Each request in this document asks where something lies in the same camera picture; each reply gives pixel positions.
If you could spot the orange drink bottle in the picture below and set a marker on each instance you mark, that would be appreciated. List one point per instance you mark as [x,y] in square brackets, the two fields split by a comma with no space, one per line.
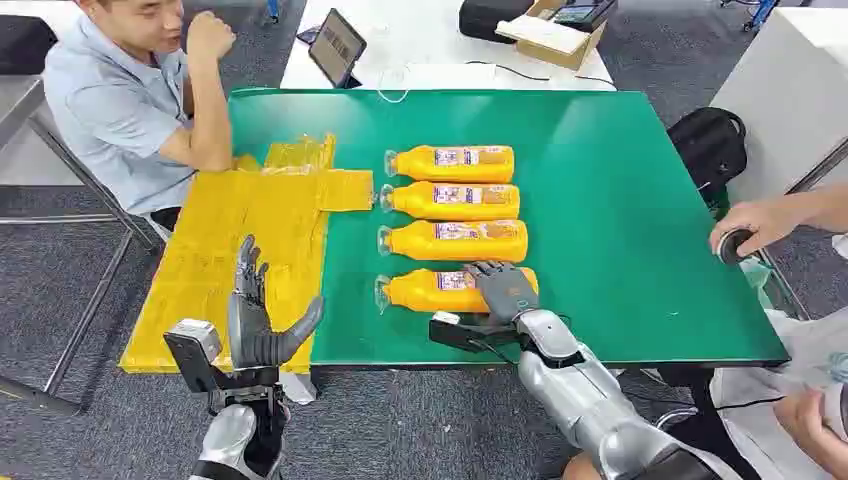
[417,295]
[424,166]
[417,244]
[417,202]

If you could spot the black bag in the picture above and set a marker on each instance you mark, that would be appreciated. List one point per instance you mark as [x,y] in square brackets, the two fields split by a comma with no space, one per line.
[487,20]

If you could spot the seated person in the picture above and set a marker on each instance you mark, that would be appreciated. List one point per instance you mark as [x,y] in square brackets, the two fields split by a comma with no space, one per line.
[112,112]

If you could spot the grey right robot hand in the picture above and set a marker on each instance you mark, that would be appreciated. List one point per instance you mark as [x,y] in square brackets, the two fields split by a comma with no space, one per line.
[505,290]

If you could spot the black seat cushion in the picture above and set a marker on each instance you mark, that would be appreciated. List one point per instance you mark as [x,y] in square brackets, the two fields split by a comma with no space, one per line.
[23,43]

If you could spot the black backpack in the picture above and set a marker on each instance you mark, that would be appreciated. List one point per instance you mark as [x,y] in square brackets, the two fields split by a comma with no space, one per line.
[705,149]

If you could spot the yellow sheet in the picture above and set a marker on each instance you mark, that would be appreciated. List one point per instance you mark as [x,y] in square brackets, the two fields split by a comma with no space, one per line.
[225,252]

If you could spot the white table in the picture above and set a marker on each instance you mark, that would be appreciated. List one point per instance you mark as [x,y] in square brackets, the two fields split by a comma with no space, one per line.
[424,46]

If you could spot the cardboard box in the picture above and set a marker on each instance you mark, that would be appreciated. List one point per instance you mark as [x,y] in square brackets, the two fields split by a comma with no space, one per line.
[550,41]

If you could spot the blue chair frame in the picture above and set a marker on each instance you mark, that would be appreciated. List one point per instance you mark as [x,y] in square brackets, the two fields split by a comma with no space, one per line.
[758,12]

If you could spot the person in white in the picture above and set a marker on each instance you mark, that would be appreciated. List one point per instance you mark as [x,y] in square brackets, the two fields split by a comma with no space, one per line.
[808,424]

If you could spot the black tape roll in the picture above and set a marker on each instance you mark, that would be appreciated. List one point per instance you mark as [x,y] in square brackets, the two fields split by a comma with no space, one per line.
[732,246]

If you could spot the metal bench frame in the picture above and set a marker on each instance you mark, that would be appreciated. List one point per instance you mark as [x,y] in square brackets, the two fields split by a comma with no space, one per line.
[73,166]

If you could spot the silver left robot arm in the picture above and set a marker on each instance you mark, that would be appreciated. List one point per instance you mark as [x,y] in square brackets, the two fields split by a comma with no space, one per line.
[232,444]

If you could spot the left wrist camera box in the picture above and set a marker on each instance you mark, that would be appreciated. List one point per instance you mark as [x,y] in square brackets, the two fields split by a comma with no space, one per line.
[195,351]

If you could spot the black tablet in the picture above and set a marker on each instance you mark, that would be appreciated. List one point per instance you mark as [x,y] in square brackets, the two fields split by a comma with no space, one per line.
[334,48]

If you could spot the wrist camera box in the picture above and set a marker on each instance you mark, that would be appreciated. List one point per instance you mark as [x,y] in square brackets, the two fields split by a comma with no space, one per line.
[195,351]
[464,331]

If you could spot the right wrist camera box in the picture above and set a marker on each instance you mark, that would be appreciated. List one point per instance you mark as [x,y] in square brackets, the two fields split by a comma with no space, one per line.
[464,331]

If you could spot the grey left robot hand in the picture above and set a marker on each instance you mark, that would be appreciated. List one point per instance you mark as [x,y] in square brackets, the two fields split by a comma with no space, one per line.
[250,334]

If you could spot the black device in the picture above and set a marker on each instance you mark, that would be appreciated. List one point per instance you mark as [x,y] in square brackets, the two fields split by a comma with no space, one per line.
[586,13]

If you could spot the person's hand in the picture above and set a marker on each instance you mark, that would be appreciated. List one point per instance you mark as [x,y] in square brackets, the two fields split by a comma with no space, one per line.
[755,218]

